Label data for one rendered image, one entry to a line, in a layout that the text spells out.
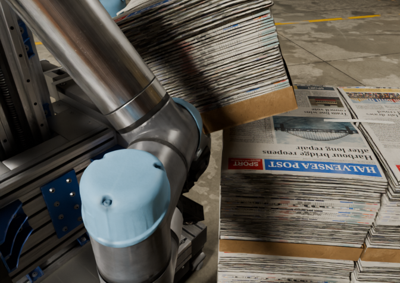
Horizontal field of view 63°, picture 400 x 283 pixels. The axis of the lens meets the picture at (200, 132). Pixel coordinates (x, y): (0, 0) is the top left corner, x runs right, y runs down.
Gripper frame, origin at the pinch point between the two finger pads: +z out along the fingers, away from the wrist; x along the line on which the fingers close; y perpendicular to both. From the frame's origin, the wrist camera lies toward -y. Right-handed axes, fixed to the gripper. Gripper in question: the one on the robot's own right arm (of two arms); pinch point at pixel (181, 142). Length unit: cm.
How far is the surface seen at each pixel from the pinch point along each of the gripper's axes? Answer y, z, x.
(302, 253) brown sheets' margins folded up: -29.9, -5.9, -15.3
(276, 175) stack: -7.9, -6.1, -15.5
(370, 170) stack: -13.5, -3.8, -30.9
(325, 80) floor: -113, 226, -59
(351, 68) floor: -125, 254, -88
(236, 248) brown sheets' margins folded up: -24.9, -5.9, -2.9
